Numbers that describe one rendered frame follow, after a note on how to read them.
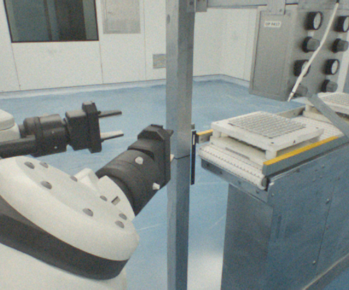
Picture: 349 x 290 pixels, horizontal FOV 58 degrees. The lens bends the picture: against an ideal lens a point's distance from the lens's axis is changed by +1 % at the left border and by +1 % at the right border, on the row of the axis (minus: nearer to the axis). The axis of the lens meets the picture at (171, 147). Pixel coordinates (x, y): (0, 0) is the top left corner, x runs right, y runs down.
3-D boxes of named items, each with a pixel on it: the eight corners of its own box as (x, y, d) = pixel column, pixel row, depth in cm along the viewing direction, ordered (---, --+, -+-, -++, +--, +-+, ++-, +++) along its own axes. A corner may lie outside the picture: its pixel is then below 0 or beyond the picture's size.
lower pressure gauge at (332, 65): (329, 75, 75) (332, 59, 73) (324, 75, 76) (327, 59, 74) (338, 74, 77) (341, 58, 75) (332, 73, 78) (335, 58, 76)
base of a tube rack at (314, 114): (362, 132, 113) (364, 125, 112) (301, 115, 131) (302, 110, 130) (393, 119, 126) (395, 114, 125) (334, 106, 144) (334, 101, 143)
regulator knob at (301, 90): (299, 100, 69) (302, 80, 67) (290, 98, 71) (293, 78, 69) (308, 98, 71) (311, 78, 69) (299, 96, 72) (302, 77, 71)
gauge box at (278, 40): (283, 102, 70) (299, 3, 62) (247, 93, 77) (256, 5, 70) (336, 89, 81) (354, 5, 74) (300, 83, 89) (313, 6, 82)
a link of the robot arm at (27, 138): (45, 154, 74) (-9, 165, 69) (37, 111, 70) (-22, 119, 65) (52, 173, 64) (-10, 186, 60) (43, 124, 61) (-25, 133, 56)
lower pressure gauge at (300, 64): (299, 78, 68) (302, 60, 66) (294, 77, 69) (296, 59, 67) (309, 76, 70) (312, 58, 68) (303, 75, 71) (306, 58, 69)
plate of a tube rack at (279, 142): (259, 115, 114) (260, 110, 114) (323, 134, 96) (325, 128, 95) (210, 128, 101) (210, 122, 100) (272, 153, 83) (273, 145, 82)
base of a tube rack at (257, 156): (258, 128, 116) (259, 122, 115) (320, 149, 98) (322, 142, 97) (209, 142, 103) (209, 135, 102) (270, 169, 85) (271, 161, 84)
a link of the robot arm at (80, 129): (88, 96, 75) (34, 102, 69) (99, 105, 67) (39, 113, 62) (94, 144, 79) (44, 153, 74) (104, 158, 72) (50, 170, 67)
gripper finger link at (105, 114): (123, 115, 73) (97, 119, 71) (118, 112, 76) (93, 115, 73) (122, 109, 73) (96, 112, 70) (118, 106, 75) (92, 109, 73)
